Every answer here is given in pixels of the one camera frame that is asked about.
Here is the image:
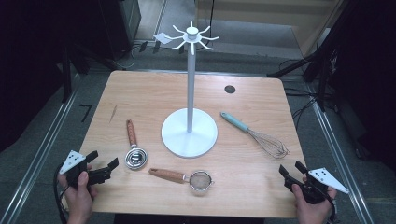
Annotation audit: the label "right hand-held gripper cable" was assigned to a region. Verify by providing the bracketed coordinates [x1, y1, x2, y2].
[323, 186, 339, 224]

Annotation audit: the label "black cabinet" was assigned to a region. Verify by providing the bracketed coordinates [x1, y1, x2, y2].
[97, 0, 143, 62]

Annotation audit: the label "white utensil rack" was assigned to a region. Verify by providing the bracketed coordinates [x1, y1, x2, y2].
[161, 21, 220, 159]

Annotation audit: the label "white floor cable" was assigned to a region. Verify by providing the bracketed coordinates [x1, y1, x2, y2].
[111, 46, 136, 70]

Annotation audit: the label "hand-held gripper cable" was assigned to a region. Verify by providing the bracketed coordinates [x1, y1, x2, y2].
[323, 186, 339, 224]
[53, 164, 70, 224]

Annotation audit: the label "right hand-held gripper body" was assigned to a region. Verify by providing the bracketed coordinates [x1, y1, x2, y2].
[284, 167, 349, 205]

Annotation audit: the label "wooden handled mesh strainer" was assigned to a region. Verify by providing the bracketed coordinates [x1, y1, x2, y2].
[148, 167, 215, 192]

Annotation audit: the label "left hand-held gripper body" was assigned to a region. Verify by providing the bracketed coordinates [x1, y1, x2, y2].
[59, 149, 112, 189]

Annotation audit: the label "wooden handled measuring cup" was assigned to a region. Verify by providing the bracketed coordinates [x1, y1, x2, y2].
[124, 119, 149, 171]

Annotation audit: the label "black metal stand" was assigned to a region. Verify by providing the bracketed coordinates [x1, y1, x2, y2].
[60, 46, 92, 104]
[266, 0, 344, 113]

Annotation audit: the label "left hand-held gripper cable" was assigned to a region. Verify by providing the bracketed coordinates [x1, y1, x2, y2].
[53, 164, 70, 224]

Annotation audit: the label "metal floor rail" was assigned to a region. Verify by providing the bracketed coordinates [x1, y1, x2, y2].
[306, 83, 375, 224]
[0, 90, 78, 224]

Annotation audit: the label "white paper sheet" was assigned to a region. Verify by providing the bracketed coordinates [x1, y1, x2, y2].
[152, 32, 173, 45]

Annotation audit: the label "teal handled wire whisk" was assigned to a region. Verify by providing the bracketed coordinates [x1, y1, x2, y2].
[219, 111, 291, 160]

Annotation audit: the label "person's right hand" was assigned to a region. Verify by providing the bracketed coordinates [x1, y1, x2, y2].
[292, 184, 338, 224]

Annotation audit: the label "black hanging cable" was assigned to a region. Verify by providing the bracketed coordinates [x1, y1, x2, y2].
[208, 0, 216, 41]

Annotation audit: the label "black floor cables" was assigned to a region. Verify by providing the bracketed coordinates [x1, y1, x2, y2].
[281, 59, 337, 129]

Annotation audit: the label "person's left hand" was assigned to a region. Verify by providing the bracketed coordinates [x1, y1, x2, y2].
[58, 170, 98, 224]

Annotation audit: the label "light wooden cabinet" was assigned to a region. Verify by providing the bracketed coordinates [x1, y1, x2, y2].
[194, 0, 347, 59]

